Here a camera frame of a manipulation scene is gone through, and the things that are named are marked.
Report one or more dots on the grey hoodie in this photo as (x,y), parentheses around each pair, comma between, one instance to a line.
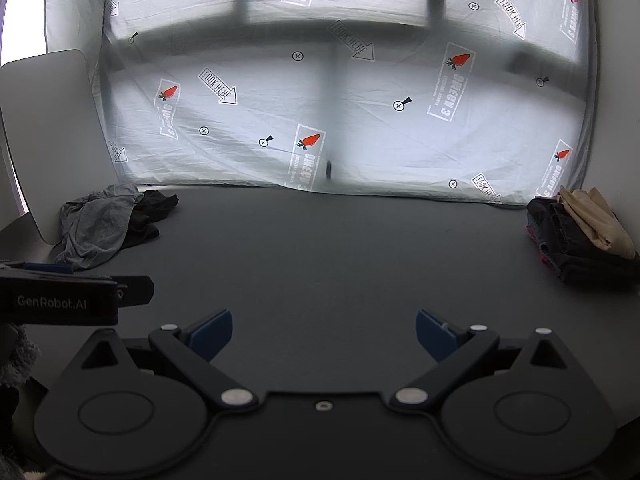
(95,225)

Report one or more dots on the white printed sheet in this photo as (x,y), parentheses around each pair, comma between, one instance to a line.
(350,85)

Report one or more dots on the black sweater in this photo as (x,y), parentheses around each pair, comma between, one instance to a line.
(152,210)

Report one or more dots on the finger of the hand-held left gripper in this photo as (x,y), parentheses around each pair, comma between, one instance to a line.
(137,290)

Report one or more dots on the white rounded board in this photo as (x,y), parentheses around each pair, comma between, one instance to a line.
(50,135)

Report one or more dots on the beige folded garment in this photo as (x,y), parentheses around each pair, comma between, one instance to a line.
(592,220)

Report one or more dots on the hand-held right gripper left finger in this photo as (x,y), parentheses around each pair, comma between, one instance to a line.
(212,334)

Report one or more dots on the dark folded garment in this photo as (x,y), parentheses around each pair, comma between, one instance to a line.
(560,240)

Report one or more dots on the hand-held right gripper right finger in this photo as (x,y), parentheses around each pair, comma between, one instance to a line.
(431,335)

